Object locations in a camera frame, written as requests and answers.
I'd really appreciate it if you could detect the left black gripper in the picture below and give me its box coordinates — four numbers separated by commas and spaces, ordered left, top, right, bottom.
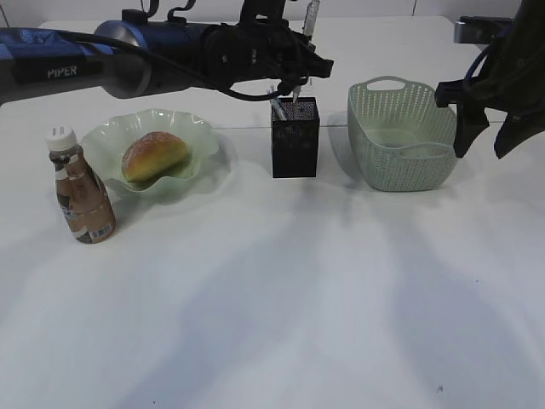
204, 23, 334, 91

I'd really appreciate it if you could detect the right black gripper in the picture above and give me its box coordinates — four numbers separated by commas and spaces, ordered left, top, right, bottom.
435, 1, 545, 159

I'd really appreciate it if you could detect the blue grip pen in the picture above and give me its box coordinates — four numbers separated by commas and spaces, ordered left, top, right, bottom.
269, 97, 288, 121

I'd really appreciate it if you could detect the grey grip pen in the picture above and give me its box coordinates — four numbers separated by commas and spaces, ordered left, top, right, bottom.
292, 0, 320, 103

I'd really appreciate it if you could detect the sugared bread roll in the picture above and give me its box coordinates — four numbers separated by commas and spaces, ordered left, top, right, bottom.
122, 131, 188, 183

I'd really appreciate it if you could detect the brown coffee drink bottle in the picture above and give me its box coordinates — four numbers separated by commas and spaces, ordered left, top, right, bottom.
45, 126, 116, 245

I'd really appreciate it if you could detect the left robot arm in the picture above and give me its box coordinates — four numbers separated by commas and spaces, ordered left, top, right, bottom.
1, 20, 334, 103

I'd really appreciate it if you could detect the black mesh pen holder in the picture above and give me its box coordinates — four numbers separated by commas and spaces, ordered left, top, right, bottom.
271, 96, 320, 179

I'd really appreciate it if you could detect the green plastic basket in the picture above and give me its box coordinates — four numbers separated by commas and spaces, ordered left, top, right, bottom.
347, 76, 458, 192

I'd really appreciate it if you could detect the green wavy glass plate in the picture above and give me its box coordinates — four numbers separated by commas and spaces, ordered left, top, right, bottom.
80, 108, 220, 199

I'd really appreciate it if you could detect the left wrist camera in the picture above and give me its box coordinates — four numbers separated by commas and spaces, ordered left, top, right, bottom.
238, 0, 286, 25

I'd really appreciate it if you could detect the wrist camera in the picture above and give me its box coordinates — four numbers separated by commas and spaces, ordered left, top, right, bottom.
454, 16, 513, 44
238, 0, 286, 25

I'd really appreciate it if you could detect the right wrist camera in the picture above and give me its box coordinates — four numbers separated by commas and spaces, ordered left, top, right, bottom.
454, 16, 513, 44

